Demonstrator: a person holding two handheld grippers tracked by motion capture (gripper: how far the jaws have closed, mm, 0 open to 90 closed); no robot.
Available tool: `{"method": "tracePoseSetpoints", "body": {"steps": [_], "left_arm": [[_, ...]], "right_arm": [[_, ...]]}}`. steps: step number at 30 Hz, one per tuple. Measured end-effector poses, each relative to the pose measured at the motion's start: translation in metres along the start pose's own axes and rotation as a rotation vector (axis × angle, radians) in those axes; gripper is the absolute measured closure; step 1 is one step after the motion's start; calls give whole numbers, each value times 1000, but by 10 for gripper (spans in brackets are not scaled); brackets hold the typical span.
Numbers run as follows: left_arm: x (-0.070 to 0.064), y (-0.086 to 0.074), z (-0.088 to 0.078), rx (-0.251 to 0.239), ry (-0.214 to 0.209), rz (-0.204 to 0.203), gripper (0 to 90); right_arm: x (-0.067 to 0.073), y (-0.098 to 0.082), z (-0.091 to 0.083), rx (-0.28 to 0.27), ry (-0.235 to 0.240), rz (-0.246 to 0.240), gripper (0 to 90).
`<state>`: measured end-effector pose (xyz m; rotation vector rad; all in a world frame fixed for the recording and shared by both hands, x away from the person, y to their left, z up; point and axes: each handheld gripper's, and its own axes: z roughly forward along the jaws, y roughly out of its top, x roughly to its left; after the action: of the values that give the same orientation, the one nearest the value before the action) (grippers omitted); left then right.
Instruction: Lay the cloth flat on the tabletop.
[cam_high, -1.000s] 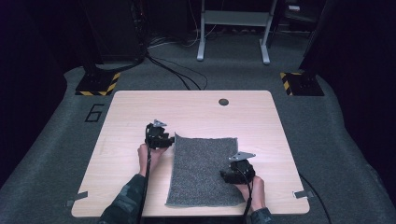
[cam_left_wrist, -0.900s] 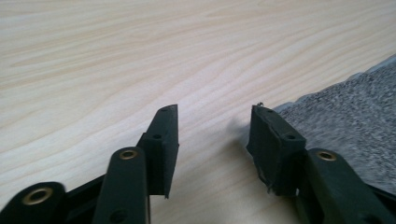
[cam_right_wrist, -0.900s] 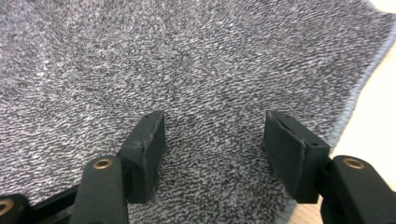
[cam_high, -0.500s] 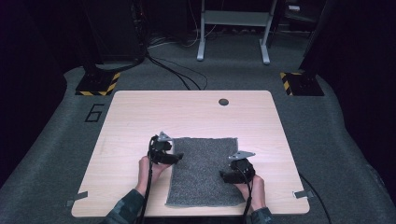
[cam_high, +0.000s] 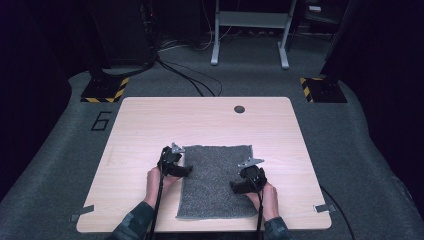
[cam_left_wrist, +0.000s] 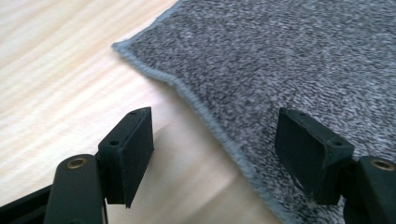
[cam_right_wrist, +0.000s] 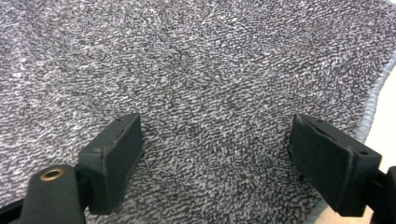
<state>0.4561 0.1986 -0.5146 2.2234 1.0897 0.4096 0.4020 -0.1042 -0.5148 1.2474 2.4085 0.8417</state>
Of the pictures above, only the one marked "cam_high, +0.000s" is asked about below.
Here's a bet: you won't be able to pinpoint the person's left hand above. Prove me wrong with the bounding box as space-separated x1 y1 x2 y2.
143 166 183 210

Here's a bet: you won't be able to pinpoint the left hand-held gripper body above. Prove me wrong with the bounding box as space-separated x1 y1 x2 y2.
157 142 186 178

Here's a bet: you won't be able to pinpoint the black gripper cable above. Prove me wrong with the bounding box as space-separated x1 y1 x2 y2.
248 173 265 240
146 148 168 240

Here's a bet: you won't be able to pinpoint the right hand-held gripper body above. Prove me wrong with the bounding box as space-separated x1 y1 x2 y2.
237 156 268 194

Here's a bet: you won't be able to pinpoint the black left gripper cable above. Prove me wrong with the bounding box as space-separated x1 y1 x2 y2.
146 148 168 240

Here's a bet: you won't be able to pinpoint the white metal stand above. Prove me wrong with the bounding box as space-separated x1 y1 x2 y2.
210 0 298 70

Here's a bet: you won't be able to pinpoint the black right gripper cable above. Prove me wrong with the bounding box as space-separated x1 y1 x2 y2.
248 173 265 240

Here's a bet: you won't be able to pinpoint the black floor cables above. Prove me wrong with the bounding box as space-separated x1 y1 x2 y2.
155 55 223 98

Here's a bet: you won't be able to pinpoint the black cable beside table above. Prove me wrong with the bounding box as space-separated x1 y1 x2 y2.
319 185 357 240

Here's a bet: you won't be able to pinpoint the black striped base plate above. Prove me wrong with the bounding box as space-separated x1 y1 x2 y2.
299 77 348 104
80 77 130 104

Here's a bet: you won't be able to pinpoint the black cabinet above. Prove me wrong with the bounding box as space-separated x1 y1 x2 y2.
89 0 157 70

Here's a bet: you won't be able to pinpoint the grey tape strip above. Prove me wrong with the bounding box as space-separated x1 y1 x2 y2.
313 203 336 214
69 204 96 223

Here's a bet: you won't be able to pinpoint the grey cloth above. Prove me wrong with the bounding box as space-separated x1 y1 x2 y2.
175 144 258 221

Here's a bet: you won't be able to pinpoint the black stand post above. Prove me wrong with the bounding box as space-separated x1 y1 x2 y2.
319 0 363 80
83 0 113 82

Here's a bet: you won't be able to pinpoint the person's right hand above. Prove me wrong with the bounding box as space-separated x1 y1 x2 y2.
245 181 280 223

